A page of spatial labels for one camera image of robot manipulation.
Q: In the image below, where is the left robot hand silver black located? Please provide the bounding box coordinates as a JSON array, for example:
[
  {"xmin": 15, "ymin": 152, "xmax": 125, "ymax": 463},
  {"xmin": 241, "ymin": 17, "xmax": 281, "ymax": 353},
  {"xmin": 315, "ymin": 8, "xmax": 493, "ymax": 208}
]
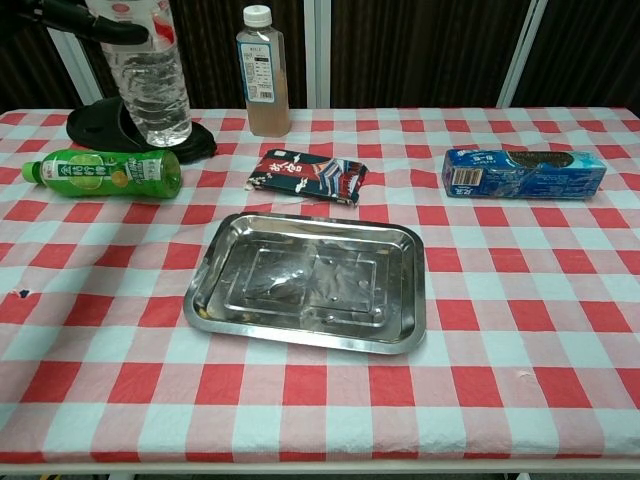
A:
[{"xmin": 19, "ymin": 0, "xmax": 151, "ymax": 45}]

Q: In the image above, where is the transparent water bottle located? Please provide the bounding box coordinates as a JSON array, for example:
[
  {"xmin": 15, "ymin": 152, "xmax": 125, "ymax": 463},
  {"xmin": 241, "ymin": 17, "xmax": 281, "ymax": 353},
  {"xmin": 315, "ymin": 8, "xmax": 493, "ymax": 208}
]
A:
[{"xmin": 84, "ymin": 0, "xmax": 194, "ymax": 148}]

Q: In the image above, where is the green tea bottle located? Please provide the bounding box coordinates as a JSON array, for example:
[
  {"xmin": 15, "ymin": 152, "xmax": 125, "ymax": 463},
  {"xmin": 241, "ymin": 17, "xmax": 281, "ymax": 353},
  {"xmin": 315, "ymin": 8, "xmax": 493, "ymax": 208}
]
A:
[{"xmin": 21, "ymin": 148, "xmax": 183, "ymax": 200}]

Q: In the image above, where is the pink juice bottle white cap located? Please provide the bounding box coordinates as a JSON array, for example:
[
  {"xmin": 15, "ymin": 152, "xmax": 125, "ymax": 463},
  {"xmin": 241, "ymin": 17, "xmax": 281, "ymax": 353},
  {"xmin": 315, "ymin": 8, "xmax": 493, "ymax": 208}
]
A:
[{"xmin": 235, "ymin": 5, "xmax": 291, "ymax": 137}]

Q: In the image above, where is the steel rectangular tray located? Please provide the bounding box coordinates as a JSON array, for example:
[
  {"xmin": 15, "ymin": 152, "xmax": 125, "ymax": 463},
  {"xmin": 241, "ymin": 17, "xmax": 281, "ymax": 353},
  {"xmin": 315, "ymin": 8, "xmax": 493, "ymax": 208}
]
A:
[{"xmin": 183, "ymin": 211, "xmax": 427, "ymax": 355}]

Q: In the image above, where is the black slipper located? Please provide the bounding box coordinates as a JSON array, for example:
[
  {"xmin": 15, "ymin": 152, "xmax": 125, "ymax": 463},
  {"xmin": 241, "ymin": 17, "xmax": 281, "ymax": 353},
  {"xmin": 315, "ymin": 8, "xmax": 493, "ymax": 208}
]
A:
[{"xmin": 66, "ymin": 97, "xmax": 219, "ymax": 165}]

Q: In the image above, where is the dark red navy snack packet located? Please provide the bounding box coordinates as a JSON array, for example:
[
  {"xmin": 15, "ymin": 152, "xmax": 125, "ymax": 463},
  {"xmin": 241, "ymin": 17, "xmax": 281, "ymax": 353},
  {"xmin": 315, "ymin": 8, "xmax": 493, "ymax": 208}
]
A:
[{"xmin": 244, "ymin": 148, "xmax": 371, "ymax": 207}]

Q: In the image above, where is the blue cookie box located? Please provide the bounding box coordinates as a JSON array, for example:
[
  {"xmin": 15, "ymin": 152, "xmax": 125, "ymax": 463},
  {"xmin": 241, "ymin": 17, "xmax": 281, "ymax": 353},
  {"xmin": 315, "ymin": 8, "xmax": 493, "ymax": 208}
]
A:
[{"xmin": 441, "ymin": 147, "xmax": 608, "ymax": 201}]

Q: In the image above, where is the red white checkered tablecloth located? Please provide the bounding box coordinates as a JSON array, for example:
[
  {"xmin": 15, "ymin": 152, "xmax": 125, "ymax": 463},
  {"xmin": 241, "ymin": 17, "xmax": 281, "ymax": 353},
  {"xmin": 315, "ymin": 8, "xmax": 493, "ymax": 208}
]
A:
[{"xmin": 0, "ymin": 107, "xmax": 640, "ymax": 464}]

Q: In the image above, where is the white partition post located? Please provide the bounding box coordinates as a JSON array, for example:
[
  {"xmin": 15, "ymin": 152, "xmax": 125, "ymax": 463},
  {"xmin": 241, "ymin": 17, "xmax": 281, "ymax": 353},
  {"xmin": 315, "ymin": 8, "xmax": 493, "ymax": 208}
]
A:
[
  {"xmin": 304, "ymin": 0, "xmax": 332, "ymax": 109},
  {"xmin": 496, "ymin": 0, "xmax": 550, "ymax": 109},
  {"xmin": 46, "ymin": 24, "xmax": 107, "ymax": 110}
]

